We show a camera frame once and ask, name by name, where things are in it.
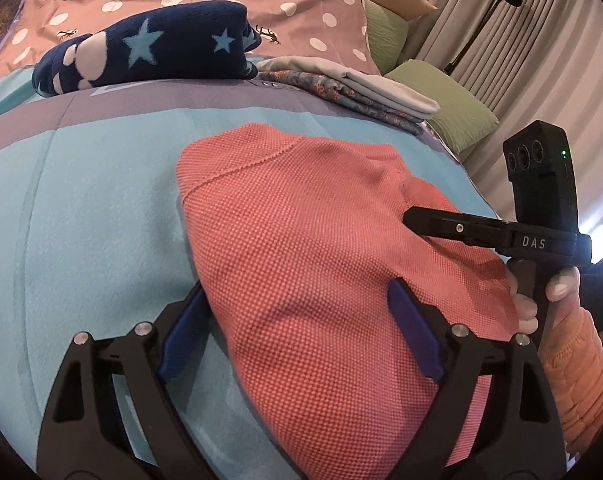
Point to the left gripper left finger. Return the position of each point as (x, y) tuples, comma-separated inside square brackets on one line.
[(109, 414)]

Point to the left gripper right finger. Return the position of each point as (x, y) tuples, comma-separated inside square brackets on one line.
[(493, 415)]

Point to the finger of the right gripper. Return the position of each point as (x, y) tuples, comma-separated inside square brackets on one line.
[(466, 228)]

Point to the pink knit sweater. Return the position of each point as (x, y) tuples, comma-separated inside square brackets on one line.
[(295, 241)]

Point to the folded grey floral clothes stack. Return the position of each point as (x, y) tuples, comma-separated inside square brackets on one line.
[(373, 96)]

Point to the right hand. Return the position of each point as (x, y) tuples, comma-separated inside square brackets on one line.
[(537, 303)]

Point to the green cushion near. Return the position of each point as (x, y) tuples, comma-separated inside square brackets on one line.
[(462, 120)]

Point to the green cushion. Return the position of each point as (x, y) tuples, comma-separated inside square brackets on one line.
[(386, 35), (462, 120)]

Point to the blue patterned bed cover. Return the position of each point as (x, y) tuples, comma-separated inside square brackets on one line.
[(91, 231)]

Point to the green cushion far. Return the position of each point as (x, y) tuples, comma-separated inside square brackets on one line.
[(386, 35)]

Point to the black floor lamp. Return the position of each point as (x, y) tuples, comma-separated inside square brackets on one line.
[(451, 66)]

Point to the navy star fleece blanket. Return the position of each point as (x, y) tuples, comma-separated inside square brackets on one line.
[(201, 40)]

